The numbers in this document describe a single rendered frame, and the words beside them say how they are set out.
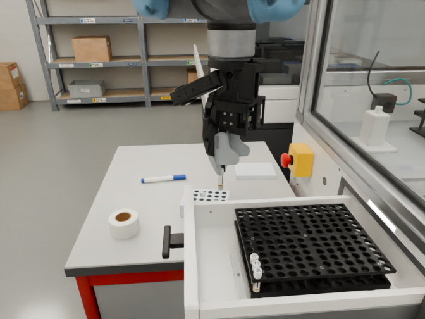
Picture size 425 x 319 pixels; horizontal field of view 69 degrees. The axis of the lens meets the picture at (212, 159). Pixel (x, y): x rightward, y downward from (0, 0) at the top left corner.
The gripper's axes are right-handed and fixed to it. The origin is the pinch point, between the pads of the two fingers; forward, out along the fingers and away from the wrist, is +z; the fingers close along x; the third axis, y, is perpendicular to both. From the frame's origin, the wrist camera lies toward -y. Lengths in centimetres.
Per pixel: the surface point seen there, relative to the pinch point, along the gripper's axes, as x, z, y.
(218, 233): -1.4, 14.6, 1.1
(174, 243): -15.1, 7.5, 0.5
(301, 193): 37.8, 23.7, 7.9
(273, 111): 73, 10, -16
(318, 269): -7.4, 8.6, 22.0
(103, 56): 227, 23, -296
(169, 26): 312, -9, -257
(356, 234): 4.1, 8.4, 25.7
